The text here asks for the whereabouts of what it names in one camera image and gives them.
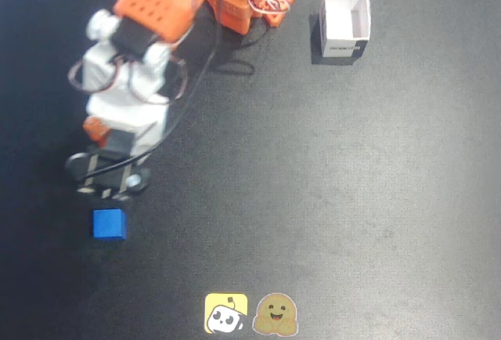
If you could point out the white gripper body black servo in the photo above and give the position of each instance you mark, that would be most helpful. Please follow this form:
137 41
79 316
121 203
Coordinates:
118 142

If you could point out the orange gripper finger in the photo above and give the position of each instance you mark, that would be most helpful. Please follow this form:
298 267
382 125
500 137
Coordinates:
97 131

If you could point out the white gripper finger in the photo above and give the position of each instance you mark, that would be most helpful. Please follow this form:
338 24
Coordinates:
150 138

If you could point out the blue cube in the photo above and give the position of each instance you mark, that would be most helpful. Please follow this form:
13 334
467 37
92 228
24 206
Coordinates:
107 223

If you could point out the white open cardboard box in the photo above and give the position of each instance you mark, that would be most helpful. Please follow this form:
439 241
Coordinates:
340 22

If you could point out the yellow robot face sticker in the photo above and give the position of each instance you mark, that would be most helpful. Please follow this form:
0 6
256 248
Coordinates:
219 304

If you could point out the hugging face emoji sticker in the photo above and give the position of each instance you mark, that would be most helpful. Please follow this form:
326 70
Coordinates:
275 314

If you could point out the black oval wrist camera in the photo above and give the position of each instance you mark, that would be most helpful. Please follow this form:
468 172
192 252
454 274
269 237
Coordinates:
109 179

